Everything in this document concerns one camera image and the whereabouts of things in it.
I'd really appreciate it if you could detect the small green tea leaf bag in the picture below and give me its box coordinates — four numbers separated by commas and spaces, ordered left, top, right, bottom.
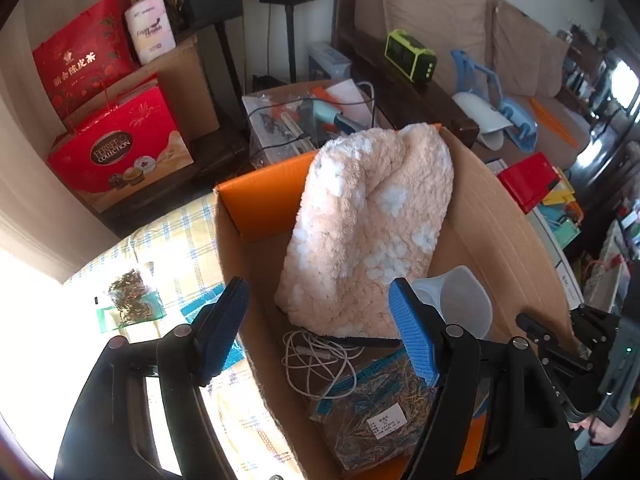
95, 269, 166, 333

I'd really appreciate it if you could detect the teal box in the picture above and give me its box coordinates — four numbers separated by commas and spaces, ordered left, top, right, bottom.
542, 210, 581, 248

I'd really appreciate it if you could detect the red Chinese tea gift box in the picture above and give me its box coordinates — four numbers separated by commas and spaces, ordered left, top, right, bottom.
32, 0, 141, 121

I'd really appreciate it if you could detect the blue white carton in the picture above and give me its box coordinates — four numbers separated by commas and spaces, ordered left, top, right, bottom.
307, 41, 352, 81

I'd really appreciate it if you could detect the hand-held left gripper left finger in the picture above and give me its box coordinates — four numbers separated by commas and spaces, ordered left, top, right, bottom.
52, 276, 251, 480

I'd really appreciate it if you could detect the blue plastic stool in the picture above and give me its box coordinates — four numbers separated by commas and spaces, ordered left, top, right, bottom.
451, 49, 541, 152

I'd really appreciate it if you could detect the black speaker stand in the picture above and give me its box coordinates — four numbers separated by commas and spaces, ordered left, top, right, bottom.
214, 20, 248, 136
284, 2, 297, 83

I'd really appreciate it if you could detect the green portable radio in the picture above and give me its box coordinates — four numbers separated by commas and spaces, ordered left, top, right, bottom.
385, 29, 438, 82

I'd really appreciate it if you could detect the blue printed dried herb bag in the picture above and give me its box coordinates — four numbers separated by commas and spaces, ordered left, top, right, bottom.
307, 347, 441, 471

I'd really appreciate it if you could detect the pink white tissue roll pack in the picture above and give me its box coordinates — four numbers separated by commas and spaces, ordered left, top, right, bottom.
124, 0, 177, 66

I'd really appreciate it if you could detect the person's right hand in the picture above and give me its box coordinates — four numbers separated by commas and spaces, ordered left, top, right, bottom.
572, 407, 628, 447

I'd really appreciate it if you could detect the light blue glue gun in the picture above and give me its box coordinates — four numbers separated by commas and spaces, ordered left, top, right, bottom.
300, 100, 362, 136

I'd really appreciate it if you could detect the brown sofa back cushion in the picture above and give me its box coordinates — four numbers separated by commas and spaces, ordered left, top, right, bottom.
352, 0, 488, 68
492, 2, 571, 98

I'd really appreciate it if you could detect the red chocolate gift box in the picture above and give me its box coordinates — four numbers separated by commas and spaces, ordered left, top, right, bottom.
47, 74, 195, 211

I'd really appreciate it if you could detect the orange plastic strip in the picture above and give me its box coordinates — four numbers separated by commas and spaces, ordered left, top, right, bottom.
530, 97, 578, 148

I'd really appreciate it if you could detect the pink fluffy oven mitt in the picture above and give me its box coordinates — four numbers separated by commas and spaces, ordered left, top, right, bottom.
274, 122, 455, 348

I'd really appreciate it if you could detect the dark wooden sofa frame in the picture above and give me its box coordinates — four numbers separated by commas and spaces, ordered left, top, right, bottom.
332, 0, 481, 146

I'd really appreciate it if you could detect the white earphone cable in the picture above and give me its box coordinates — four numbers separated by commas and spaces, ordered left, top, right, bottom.
282, 329, 366, 401

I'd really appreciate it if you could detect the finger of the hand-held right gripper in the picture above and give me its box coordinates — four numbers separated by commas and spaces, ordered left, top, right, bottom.
570, 304, 621, 348
515, 312, 598, 378

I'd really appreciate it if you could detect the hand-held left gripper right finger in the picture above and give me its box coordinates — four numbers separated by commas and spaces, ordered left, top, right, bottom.
389, 277, 583, 480

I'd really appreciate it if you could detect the white plastic part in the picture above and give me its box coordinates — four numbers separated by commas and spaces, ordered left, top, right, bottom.
457, 92, 513, 151

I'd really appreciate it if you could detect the yellow checked tablecloth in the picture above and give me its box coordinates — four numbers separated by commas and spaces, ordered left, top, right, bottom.
65, 192, 306, 480

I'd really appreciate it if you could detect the orange cardboard box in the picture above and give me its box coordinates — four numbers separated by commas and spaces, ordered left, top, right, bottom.
212, 122, 581, 480

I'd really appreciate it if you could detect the clear plastic storage box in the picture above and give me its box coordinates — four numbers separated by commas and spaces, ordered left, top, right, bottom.
242, 79, 377, 168

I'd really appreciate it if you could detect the brown sofa seat cushion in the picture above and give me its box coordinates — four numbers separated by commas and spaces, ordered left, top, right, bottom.
475, 95, 593, 171

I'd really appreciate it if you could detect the translucent white plastic cup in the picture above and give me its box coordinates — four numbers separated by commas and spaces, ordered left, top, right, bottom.
411, 266, 493, 341

